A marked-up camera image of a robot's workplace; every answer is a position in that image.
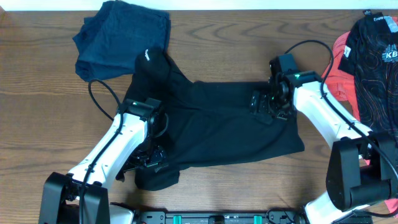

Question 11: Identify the black shirt with orange pattern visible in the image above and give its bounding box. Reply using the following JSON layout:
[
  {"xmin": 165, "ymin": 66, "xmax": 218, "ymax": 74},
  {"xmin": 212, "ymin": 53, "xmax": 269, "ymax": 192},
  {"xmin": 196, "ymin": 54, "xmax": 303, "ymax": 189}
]
[{"xmin": 337, "ymin": 9, "xmax": 398, "ymax": 144}]

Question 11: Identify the coral red shirt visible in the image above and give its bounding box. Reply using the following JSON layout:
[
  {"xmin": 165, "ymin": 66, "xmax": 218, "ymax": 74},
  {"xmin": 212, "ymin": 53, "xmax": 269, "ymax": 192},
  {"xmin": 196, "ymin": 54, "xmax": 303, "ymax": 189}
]
[{"xmin": 322, "ymin": 17, "xmax": 398, "ymax": 218}]

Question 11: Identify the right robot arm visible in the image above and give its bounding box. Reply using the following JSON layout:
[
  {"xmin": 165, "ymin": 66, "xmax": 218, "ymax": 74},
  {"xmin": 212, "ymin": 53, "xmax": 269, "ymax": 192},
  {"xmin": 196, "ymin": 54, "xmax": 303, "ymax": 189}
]
[{"xmin": 249, "ymin": 71, "xmax": 397, "ymax": 223}]

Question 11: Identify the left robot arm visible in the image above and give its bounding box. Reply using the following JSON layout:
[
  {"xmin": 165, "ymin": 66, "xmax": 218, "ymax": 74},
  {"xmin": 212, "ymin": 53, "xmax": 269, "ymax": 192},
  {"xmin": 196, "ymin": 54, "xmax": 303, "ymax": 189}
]
[{"xmin": 39, "ymin": 98, "xmax": 169, "ymax": 223}]

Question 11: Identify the navy blue garment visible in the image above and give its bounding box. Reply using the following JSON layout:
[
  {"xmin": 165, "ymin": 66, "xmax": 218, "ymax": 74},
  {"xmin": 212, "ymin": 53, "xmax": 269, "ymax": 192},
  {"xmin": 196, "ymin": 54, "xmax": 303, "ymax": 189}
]
[{"xmin": 73, "ymin": 1, "xmax": 171, "ymax": 82}]

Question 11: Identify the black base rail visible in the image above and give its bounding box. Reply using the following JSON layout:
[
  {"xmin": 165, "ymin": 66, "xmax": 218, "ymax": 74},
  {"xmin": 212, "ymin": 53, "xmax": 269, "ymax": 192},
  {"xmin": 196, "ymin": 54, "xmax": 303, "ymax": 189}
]
[{"xmin": 108, "ymin": 202, "xmax": 374, "ymax": 224}]

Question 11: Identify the plain black t-shirt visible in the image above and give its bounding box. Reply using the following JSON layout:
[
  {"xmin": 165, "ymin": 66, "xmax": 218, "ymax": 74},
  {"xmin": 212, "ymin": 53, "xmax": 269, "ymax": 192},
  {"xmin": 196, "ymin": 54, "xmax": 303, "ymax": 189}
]
[{"xmin": 125, "ymin": 48, "xmax": 304, "ymax": 191}]

